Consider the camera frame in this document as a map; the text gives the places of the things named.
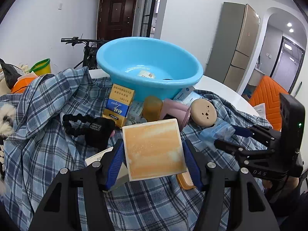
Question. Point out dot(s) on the black bag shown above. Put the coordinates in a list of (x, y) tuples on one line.
[(8, 73)]

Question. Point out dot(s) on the orange plastic item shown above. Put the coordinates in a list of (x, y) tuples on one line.
[(21, 84)]

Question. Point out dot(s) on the dark framed sliding door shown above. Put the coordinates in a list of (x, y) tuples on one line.
[(288, 62)]

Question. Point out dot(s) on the blue wet wipes pack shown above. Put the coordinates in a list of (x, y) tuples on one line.
[(136, 112)]

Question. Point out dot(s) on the beige round disc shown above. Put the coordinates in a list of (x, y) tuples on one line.
[(203, 113)]

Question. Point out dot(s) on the white printed carton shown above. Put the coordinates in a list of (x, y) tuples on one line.
[(184, 93)]

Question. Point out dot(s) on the dark brown door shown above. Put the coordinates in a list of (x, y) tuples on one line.
[(118, 14)]

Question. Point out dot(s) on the black framed glass door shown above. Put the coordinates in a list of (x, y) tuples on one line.
[(144, 16)]

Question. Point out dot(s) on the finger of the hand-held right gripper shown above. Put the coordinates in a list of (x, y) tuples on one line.
[(228, 148), (241, 131)]

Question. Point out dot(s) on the white fluffy item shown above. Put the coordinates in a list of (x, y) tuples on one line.
[(6, 115)]

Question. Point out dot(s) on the white paper sheet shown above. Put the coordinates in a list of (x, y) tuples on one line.
[(260, 110)]

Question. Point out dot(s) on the orange and white square box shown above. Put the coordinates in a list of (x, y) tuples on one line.
[(154, 149)]

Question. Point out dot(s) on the black scalloped headband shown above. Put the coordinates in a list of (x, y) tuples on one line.
[(72, 119)]

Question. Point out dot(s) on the grey refrigerator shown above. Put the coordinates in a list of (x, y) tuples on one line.
[(238, 48)]

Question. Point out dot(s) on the pink folding silicone cup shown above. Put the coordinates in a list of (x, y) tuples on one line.
[(173, 110)]

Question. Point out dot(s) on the amber plastic soap dish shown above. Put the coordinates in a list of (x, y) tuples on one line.
[(152, 108), (184, 181)]

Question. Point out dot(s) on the light blue packet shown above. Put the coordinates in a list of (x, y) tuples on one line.
[(216, 131)]

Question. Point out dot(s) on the green and yellow funnel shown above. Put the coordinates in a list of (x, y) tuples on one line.
[(42, 65)]

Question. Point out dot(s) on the black bicycle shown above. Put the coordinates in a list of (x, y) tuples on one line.
[(87, 53)]

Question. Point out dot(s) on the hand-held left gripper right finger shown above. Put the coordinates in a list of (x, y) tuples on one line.
[(192, 163)]

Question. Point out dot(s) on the gold and blue box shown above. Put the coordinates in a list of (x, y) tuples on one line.
[(119, 105)]

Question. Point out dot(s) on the orange quilted chair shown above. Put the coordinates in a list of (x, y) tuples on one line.
[(267, 93)]

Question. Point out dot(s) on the blue plaid shirt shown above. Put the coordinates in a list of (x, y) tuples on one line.
[(48, 149)]

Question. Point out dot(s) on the blue plastic basin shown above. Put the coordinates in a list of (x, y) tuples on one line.
[(134, 57)]

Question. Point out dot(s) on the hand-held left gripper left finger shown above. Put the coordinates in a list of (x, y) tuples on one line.
[(115, 161)]

